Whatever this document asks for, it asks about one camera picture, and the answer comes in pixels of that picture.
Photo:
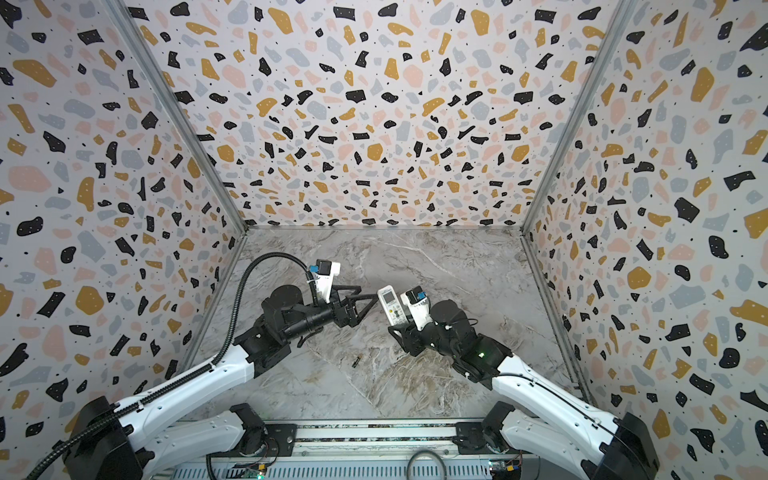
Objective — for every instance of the white remote control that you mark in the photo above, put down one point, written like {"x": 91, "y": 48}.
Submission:
{"x": 392, "y": 307}

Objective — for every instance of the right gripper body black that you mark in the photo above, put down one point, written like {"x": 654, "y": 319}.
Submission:
{"x": 411, "y": 336}

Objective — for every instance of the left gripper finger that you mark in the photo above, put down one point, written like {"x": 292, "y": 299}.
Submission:
{"x": 358, "y": 306}
{"x": 347, "y": 293}

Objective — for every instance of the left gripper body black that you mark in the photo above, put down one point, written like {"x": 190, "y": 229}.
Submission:
{"x": 340, "y": 318}

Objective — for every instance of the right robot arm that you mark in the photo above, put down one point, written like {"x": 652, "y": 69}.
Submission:
{"x": 536, "y": 415}

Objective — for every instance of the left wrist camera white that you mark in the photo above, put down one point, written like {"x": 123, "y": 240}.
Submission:
{"x": 324, "y": 272}

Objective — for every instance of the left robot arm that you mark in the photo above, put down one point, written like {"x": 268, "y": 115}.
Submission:
{"x": 138, "y": 436}

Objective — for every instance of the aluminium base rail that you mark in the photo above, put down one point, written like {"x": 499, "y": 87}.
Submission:
{"x": 373, "y": 449}

